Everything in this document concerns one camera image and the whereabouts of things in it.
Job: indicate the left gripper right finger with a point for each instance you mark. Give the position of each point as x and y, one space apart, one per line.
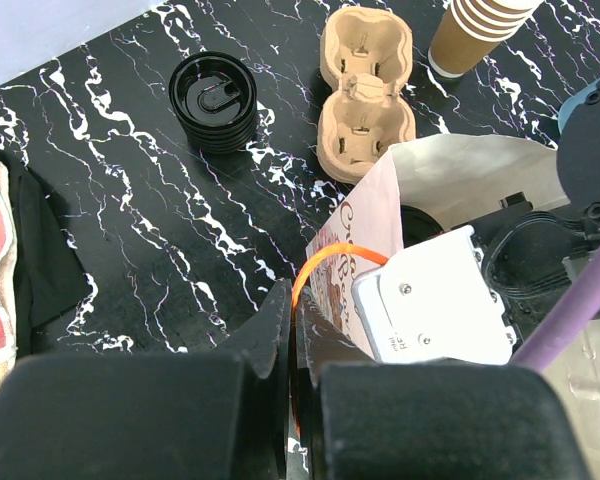
437 420

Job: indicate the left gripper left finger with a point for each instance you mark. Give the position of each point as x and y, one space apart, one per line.
220 414

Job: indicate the paper takeout bag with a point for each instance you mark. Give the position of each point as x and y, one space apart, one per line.
454 178

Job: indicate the black coffee cup lid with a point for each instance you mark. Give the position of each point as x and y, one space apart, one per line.
417 226

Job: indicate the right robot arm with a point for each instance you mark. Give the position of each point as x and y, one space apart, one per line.
531 257

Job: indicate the black coffee lid stack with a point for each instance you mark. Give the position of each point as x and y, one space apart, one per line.
214 98

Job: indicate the paper cup stack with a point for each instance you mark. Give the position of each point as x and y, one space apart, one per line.
471 29

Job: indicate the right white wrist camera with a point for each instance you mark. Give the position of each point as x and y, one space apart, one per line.
430 302

